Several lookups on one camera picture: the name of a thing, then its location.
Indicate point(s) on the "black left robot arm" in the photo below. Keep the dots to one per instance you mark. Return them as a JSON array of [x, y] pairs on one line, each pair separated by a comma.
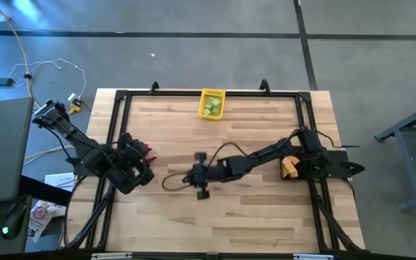
[[81, 144]]

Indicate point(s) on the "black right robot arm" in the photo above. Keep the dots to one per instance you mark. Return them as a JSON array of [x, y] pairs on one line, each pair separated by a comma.
[[265, 155]]

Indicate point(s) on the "yellow plastic basket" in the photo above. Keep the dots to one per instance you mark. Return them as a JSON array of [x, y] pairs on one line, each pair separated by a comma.
[[202, 97]]

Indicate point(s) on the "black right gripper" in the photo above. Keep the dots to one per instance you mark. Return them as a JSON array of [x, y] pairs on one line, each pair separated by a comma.
[[204, 175]]

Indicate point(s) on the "grey laptop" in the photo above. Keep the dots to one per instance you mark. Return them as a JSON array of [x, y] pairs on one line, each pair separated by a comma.
[[2, 151]]

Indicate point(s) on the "white snack bag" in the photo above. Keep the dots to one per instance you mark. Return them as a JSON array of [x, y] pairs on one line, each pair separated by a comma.
[[38, 216]]

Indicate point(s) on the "red plastic basket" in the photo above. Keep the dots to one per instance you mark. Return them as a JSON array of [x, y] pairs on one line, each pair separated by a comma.
[[152, 159]]

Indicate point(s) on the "black desk crossbar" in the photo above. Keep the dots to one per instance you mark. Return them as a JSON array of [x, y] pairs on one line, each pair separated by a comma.
[[45, 189]]

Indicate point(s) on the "white frame bracket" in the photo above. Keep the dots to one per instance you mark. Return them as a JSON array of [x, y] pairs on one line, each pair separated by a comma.
[[313, 256], [111, 255]]

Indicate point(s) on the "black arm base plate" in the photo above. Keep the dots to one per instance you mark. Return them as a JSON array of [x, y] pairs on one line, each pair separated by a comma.
[[79, 172], [338, 169]]

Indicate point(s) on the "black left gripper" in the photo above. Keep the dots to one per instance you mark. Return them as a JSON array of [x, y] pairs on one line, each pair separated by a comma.
[[135, 177]]

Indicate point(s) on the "green arch block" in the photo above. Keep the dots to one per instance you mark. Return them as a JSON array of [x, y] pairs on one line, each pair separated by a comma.
[[216, 111]]

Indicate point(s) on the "black computer mouse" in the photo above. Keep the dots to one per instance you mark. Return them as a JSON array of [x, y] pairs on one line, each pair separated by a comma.
[[13, 220]]

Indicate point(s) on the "black metal table frame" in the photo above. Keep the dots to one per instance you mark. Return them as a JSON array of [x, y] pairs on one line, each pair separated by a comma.
[[284, 94]]

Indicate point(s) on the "white plug adapter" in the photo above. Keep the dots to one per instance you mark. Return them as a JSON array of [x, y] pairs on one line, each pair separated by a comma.
[[72, 96]]

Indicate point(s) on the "white paper sheet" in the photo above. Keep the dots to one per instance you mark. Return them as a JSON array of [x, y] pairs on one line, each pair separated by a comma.
[[58, 179]]

